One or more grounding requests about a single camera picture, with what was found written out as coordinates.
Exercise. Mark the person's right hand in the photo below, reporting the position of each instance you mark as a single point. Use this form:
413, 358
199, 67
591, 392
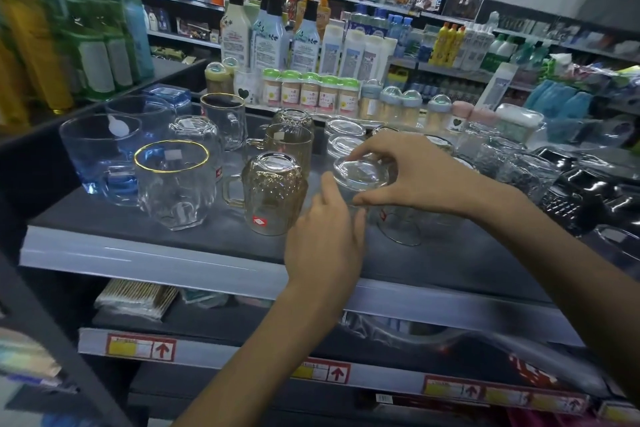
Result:
430, 174

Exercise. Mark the person's left hand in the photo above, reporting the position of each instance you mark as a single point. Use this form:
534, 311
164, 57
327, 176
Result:
322, 246

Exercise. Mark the person's left thumb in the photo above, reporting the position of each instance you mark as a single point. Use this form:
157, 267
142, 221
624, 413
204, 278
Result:
358, 224

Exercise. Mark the person's right thumb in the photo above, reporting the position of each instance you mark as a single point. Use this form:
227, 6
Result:
377, 195

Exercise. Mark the small clear glass cup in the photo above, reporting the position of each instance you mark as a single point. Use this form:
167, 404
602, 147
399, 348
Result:
345, 127
360, 172
344, 145

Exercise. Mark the person's left forearm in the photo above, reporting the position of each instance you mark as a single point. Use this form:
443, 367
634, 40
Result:
265, 366

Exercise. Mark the person's right forearm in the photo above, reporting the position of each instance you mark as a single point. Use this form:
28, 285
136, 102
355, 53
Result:
575, 286

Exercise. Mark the amber textured glass mug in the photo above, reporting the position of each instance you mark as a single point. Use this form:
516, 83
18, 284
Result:
287, 144
272, 191
294, 116

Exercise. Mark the blue-collar baby bottle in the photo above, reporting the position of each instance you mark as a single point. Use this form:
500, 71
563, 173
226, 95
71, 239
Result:
438, 112
390, 104
370, 100
411, 108

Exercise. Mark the green-lid baby bottle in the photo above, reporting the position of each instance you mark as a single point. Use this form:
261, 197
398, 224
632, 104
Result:
309, 92
328, 94
348, 97
291, 90
272, 89

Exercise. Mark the clear diamond-pattern glass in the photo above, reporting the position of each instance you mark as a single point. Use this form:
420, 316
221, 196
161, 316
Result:
477, 139
500, 156
527, 177

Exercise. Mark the pink cup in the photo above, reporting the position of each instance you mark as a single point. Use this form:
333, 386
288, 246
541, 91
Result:
483, 116
460, 114

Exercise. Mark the white tube bottle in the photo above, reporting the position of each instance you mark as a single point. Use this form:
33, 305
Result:
351, 55
371, 59
331, 50

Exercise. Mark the clear plastic bags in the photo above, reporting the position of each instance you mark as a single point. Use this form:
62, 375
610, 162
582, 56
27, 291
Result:
450, 339

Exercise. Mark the red yellow price tag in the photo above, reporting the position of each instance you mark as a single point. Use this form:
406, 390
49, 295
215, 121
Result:
452, 388
141, 347
550, 399
322, 370

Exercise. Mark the white-lid storage container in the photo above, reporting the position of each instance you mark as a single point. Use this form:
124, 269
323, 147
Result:
517, 121

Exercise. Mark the white flat box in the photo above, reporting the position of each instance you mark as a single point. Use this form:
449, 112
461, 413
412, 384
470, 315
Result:
496, 86

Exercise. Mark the group of yellow bottles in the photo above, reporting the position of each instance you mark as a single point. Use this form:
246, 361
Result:
445, 44

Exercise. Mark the gold-rimmed clear glass mug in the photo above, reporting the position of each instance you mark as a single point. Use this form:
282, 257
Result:
172, 191
225, 121

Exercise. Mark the white black-cap lotion bottle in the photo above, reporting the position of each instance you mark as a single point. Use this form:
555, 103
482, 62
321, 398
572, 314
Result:
235, 31
267, 41
305, 44

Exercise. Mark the white cup with heart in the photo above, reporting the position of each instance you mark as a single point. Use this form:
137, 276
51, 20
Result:
247, 87

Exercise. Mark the group of blue bottles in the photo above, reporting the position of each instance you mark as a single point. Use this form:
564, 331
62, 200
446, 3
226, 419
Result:
380, 24

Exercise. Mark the group of white spray bottles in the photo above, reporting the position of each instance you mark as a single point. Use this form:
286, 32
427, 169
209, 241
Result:
477, 44

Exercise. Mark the clear faceted glass mug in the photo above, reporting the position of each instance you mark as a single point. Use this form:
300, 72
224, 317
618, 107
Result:
197, 134

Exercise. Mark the orange bottle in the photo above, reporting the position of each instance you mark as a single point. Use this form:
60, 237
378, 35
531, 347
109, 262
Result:
302, 6
324, 11

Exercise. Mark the yellow baby bottle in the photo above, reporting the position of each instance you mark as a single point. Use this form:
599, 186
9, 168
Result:
217, 79
231, 65

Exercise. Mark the group of black glass cups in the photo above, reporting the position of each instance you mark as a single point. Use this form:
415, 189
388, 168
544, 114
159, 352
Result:
580, 191

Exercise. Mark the stack of blue cloths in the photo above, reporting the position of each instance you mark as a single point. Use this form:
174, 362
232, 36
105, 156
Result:
557, 101

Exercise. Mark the grey store shelf unit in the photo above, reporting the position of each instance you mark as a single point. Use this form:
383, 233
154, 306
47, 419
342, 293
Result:
150, 261

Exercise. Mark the pack of wooden sticks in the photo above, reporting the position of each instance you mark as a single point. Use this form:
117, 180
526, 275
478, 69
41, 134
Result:
137, 297

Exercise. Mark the blue glass mug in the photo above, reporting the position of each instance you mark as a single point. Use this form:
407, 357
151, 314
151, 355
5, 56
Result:
142, 109
92, 151

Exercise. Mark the clear glass tumbler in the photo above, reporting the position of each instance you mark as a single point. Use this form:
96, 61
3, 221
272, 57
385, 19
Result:
617, 249

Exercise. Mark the background store shelf unit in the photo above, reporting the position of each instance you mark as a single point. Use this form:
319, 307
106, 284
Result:
182, 37

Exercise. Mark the row of green bottles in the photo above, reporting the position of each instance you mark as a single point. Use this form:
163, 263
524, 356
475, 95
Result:
100, 41

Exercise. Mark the row of orange bottles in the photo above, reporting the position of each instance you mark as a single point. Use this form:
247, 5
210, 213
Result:
30, 41

